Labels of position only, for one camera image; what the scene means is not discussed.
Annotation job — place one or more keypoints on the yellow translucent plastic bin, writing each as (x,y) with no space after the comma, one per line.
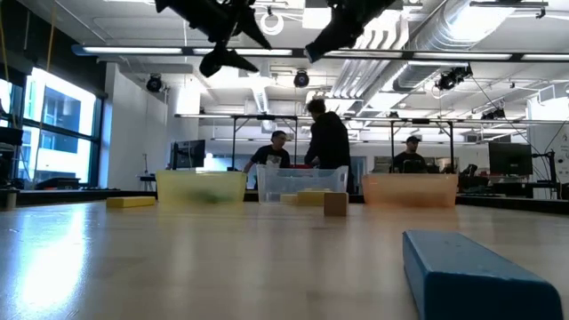
(178,186)

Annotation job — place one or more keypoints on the black overhead beam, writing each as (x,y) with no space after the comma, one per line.
(517,57)

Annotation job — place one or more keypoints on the orange translucent plastic bin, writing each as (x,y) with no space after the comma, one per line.
(435,191)

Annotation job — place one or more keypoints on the long blue block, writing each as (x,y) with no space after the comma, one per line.
(467,284)

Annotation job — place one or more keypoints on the large window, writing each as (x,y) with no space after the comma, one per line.
(62,106)

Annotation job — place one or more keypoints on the person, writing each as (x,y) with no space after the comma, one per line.
(269,155)
(409,162)
(329,142)

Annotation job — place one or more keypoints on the black computer monitor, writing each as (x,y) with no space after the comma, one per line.
(189,154)
(510,157)

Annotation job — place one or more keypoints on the natural wood cube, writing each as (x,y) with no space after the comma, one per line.
(336,204)

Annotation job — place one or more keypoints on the black background rig frame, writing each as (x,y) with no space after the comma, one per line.
(451,146)
(234,146)

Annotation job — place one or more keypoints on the silver ribbed ceiling duct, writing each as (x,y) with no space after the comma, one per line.
(413,75)

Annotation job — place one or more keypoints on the cluttered dark desk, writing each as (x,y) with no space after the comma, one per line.
(498,189)

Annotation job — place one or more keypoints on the white light strip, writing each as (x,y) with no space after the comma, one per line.
(369,53)
(280,52)
(547,57)
(471,56)
(133,50)

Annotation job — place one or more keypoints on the small grey post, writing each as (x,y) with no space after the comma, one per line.
(9,199)

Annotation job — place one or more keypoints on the red box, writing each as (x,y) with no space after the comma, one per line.
(302,166)

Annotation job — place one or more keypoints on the clear plastic bin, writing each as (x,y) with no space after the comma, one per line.
(275,182)

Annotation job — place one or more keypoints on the black ceiling camera cluster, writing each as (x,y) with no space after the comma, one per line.
(453,77)

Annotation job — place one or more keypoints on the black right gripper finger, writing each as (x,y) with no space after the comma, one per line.
(338,33)

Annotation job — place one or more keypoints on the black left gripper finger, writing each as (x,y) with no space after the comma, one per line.
(218,62)
(254,31)

